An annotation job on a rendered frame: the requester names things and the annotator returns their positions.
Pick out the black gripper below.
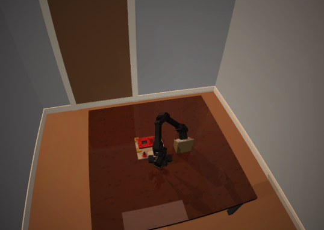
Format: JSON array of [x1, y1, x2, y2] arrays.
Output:
[[148, 154, 172, 163]]

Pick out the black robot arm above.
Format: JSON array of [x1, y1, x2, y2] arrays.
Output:
[[152, 112, 188, 168]]

